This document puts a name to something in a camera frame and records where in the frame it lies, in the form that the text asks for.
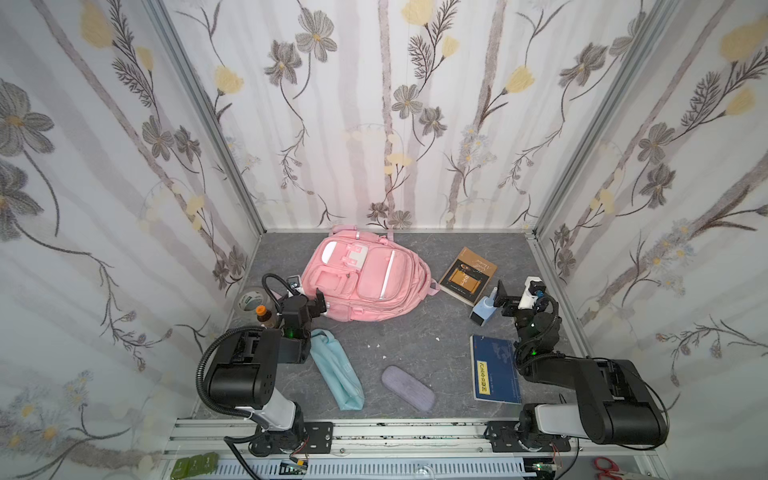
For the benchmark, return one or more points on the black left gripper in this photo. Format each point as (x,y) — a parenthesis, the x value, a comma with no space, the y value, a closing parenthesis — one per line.
(313,303)

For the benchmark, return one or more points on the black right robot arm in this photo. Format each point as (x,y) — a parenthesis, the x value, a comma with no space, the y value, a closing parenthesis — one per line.
(614,405)

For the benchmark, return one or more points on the brown and black book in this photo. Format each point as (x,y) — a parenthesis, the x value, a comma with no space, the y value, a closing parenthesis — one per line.
(467,277)

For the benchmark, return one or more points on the light blue stamp device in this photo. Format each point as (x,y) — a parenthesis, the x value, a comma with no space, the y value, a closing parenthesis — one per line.
(485,308)

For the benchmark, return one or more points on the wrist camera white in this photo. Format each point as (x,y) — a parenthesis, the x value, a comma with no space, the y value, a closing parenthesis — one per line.
(534,288)
(295,284)

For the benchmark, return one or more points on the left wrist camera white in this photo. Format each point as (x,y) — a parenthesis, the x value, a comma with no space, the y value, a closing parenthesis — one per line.
(295,284)

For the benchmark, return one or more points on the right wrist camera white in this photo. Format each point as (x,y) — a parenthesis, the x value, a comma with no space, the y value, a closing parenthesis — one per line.
(534,288)

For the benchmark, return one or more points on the purple glasses case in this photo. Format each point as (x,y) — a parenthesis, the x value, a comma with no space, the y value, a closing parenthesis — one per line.
(408,388)

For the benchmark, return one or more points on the blue notebook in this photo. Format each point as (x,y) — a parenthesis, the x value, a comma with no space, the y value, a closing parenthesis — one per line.
(494,376)

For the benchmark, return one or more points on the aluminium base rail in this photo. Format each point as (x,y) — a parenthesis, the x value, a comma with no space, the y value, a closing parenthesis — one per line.
(402,449)

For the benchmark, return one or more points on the white tape roll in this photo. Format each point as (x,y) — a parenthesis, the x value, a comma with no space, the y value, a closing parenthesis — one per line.
(249,302)

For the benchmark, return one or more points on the teal pencil pouch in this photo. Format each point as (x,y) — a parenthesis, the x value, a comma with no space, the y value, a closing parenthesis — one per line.
(337,371)

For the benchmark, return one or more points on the pink student backpack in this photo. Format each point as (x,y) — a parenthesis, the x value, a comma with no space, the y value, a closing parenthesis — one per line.
(366,277)

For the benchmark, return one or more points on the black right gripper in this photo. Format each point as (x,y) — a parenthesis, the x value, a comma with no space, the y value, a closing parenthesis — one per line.
(507,301)

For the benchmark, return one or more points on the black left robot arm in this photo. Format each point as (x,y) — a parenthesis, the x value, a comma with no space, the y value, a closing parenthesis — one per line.
(237,374)

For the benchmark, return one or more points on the orange cap brown bottle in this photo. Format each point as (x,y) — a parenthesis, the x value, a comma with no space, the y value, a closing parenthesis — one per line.
(266,317)

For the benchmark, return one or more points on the red handled scissors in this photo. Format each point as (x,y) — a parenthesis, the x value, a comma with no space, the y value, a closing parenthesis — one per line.
(607,469)

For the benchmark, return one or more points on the green connector block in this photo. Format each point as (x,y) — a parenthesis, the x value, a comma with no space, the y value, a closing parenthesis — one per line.
(194,466)

